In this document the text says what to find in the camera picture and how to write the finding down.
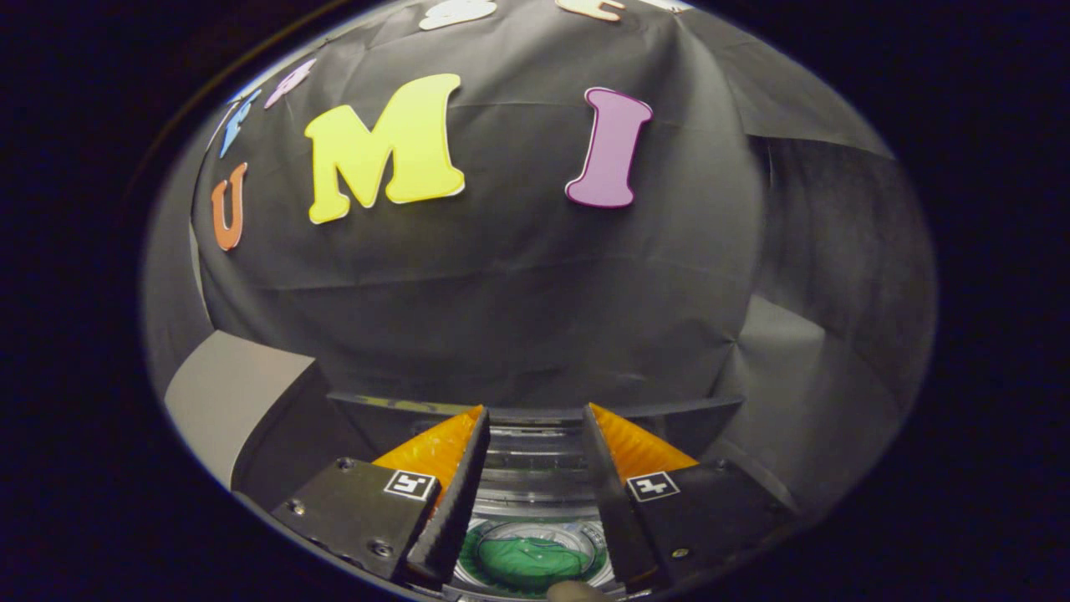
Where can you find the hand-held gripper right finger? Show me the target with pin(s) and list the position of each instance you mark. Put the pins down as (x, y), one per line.
(614, 518)

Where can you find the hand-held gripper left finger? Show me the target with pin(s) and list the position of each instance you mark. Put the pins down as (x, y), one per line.
(460, 510)

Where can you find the grey washing machine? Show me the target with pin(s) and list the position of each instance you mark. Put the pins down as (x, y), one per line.
(535, 489)

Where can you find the green polo shirt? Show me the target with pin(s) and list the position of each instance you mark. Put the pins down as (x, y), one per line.
(527, 564)

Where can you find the black backdrop cloth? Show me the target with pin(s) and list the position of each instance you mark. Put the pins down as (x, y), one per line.
(518, 293)

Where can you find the grey cabinet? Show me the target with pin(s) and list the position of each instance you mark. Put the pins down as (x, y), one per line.
(226, 393)

